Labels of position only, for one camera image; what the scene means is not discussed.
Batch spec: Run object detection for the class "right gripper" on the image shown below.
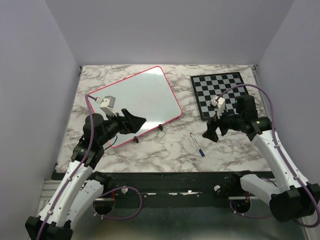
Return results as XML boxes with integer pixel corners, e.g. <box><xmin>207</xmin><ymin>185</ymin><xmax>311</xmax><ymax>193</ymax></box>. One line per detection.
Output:
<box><xmin>202</xmin><ymin>104</ymin><xmax>244</xmax><ymax>142</ymax></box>

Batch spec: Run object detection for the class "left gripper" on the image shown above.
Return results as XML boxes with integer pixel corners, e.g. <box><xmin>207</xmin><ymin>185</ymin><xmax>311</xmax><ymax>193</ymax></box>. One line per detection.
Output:
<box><xmin>98</xmin><ymin>108</ymin><xmax>146</xmax><ymax>146</ymax></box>

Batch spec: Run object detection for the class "blue whiteboard marker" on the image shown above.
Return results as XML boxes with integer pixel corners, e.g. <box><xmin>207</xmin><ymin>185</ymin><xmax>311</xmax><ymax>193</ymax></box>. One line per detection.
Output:
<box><xmin>190</xmin><ymin>133</ymin><xmax>205</xmax><ymax>157</ymax></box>

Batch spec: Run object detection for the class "pink framed whiteboard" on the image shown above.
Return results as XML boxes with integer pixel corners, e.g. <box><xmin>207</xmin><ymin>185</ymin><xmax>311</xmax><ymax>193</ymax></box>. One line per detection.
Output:
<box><xmin>89</xmin><ymin>66</ymin><xmax>183</xmax><ymax>148</ymax></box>

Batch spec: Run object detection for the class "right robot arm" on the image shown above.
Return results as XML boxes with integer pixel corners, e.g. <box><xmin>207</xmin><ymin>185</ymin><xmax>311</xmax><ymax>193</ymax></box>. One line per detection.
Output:
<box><xmin>202</xmin><ymin>95</ymin><xmax>320</xmax><ymax>223</ymax></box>

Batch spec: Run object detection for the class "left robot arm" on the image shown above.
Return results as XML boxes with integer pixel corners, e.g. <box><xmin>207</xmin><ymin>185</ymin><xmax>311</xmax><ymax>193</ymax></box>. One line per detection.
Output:
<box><xmin>25</xmin><ymin>108</ymin><xmax>147</xmax><ymax>240</ymax></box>

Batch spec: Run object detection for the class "black grey chessboard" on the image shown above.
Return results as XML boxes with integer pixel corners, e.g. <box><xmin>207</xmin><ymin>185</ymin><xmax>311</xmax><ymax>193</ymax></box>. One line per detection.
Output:
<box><xmin>190</xmin><ymin>71</ymin><xmax>257</xmax><ymax>122</ymax></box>

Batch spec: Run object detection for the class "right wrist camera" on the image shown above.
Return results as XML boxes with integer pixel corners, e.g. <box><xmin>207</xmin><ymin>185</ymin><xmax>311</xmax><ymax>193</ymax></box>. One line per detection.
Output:
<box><xmin>210</xmin><ymin>95</ymin><xmax>226</xmax><ymax>119</ymax></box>

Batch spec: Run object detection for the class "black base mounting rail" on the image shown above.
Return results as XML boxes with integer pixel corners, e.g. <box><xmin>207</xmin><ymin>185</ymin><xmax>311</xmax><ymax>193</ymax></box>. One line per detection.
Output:
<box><xmin>89</xmin><ymin>171</ymin><xmax>256</xmax><ymax>216</ymax></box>

